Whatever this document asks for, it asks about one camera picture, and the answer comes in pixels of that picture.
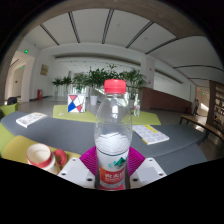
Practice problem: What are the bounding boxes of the wooden shelf unit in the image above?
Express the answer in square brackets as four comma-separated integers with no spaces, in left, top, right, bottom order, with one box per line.
[207,80,224,134]

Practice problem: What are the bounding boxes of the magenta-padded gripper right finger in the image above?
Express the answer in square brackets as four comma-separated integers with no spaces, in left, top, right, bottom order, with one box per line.
[127,146,168,190]

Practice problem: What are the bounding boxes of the red and white floral mug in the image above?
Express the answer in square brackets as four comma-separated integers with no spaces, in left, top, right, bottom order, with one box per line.
[25,143,68,176]

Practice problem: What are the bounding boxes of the dark chair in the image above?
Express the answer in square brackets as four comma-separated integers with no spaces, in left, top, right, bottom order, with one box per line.
[6,96,18,106]

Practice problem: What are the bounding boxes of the framed wall picture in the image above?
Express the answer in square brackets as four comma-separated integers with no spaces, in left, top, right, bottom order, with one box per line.
[39,63,50,77]

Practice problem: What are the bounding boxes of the person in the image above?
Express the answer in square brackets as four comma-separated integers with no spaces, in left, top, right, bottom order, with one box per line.
[193,98,200,115]

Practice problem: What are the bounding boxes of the long wooden bench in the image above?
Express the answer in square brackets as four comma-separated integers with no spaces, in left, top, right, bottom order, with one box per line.
[179,114,224,143]

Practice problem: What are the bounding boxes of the red fire extinguisher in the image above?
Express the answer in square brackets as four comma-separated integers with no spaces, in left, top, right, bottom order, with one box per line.
[36,88,44,101]

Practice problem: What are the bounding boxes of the white printed booklet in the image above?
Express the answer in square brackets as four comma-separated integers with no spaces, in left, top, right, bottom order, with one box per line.
[15,112,49,129]

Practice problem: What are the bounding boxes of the red blue white patterned cube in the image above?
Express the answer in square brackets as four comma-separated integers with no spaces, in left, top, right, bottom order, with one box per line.
[67,93,87,114]

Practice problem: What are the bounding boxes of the small clear plastic bottle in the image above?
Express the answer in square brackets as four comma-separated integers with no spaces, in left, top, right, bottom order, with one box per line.
[133,97,142,118]

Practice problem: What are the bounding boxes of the clear red-capped water bottle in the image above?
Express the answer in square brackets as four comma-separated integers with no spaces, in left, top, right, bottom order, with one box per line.
[93,78,133,191]

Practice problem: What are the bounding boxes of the row of potted green plants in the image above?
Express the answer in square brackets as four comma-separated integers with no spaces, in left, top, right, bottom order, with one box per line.
[51,64,148,107]

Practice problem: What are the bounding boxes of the yellow-edged white booklet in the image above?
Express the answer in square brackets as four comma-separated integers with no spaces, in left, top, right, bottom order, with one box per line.
[131,124,170,146]

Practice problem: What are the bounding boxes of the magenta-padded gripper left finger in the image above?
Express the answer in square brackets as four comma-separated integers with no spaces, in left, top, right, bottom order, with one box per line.
[57,146,100,190]

